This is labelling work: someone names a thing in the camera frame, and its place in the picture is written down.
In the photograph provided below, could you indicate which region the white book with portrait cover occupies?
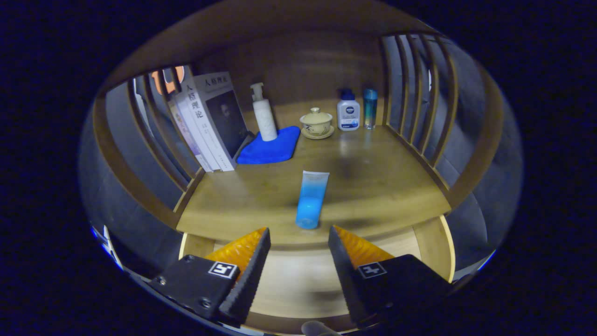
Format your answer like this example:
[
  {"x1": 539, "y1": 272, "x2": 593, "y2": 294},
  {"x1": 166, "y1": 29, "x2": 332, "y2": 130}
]
[{"x1": 180, "y1": 71, "x2": 250, "y2": 172}]

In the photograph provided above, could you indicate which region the wooden countertop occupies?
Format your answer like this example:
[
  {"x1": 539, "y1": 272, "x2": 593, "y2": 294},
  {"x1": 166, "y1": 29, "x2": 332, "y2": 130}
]
[{"x1": 176, "y1": 98, "x2": 452, "y2": 245}]

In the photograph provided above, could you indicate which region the blue tube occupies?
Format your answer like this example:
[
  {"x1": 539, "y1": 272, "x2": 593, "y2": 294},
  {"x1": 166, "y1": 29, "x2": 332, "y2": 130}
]
[{"x1": 295, "y1": 170, "x2": 330, "y2": 230}]

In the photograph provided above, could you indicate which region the teal bottle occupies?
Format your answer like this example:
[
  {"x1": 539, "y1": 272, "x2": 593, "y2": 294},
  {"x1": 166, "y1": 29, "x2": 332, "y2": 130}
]
[{"x1": 363, "y1": 88, "x2": 378, "y2": 130}]

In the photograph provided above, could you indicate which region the white pump bottle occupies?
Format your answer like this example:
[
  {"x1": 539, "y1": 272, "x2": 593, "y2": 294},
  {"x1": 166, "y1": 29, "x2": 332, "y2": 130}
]
[{"x1": 250, "y1": 83, "x2": 278, "y2": 142}]

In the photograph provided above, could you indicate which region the beige lidded teacup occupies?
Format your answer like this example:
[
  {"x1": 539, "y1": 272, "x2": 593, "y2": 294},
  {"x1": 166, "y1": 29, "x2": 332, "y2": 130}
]
[{"x1": 299, "y1": 107, "x2": 335, "y2": 140}]

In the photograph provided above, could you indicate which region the wooden drawer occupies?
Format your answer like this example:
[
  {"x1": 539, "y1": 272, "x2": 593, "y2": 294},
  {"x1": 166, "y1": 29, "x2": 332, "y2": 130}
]
[{"x1": 179, "y1": 215, "x2": 456, "y2": 334}]

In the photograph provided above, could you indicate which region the blue cloth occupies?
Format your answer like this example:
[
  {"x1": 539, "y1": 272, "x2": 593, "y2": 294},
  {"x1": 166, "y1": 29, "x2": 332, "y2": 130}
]
[{"x1": 236, "y1": 126, "x2": 301, "y2": 165}]

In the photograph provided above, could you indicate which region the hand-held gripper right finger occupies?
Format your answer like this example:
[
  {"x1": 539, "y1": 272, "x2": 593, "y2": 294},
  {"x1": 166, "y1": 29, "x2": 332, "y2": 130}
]
[{"x1": 328, "y1": 225, "x2": 453, "y2": 327}]

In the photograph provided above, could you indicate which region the wooden cabinet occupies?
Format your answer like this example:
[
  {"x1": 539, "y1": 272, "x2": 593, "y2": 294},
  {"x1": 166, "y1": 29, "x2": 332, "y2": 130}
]
[{"x1": 91, "y1": 0, "x2": 507, "y2": 231}]

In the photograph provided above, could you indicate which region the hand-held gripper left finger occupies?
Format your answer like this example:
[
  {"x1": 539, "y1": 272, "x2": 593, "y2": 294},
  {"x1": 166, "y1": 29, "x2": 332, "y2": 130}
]
[{"x1": 149, "y1": 227, "x2": 271, "y2": 327}]

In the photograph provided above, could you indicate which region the white lotion bottle blue cap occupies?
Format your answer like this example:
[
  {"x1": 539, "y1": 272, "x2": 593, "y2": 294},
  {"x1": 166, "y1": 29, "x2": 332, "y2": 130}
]
[{"x1": 337, "y1": 88, "x2": 361, "y2": 132}]

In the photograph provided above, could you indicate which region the lilac book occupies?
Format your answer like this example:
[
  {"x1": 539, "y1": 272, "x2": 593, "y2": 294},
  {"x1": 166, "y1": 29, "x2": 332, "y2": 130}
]
[{"x1": 168, "y1": 103, "x2": 210, "y2": 173}]

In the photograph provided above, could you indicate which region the plain white book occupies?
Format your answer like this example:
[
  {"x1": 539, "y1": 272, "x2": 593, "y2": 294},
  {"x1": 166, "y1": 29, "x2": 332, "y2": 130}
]
[{"x1": 173, "y1": 96, "x2": 220, "y2": 172}]

